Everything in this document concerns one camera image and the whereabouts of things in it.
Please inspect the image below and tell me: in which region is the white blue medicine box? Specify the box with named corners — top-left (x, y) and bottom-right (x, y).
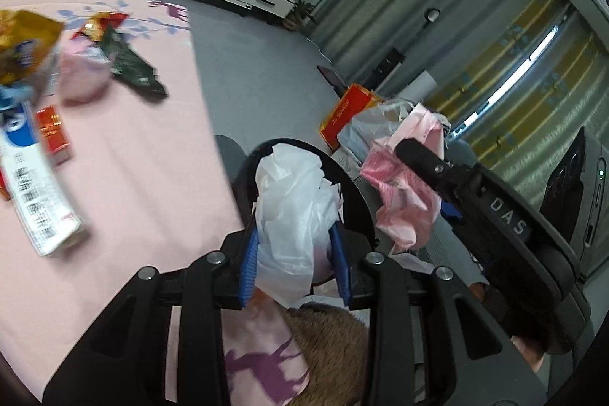
top-left (1, 102), bottom-right (89, 256)

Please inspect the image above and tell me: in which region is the light blue snack wrapper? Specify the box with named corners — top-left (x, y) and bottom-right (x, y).
top-left (0, 83), bottom-right (34, 112)

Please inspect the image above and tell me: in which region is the pink printed tablecloth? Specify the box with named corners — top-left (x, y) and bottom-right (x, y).
top-left (0, 0), bottom-right (311, 406)

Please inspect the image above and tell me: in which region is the grey curtain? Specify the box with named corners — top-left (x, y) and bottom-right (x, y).
top-left (306, 0), bottom-right (608, 205)

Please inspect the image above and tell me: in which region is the red foil snack bag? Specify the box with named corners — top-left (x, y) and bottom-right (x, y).
top-left (71, 11), bottom-right (129, 42)

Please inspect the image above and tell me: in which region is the black trash bin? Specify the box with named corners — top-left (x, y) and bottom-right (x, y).
top-left (232, 138), bottom-right (380, 293)

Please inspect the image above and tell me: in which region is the yellow snack bag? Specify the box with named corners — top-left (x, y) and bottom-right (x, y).
top-left (0, 9), bottom-right (64, 86)

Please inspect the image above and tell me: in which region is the dark green snack wrapper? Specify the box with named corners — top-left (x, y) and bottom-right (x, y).
top-left (98, 27), bottom-right (168, 101)

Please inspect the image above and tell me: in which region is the white plastic bag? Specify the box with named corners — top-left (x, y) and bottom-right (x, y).
top-left (255, 143), bottom-right (343, 307)

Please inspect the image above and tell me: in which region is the person's right hand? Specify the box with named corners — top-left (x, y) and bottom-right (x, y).
top-left (470, 282), bottom-right (544, 373)

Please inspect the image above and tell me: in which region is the red cigarette box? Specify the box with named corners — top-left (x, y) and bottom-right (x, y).
top-left (36, 105), bottom-right (71, 166)

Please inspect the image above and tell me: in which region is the pink plastic bag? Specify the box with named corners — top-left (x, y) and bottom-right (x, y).
top-left (360, 104), bottom-right (444, 253)

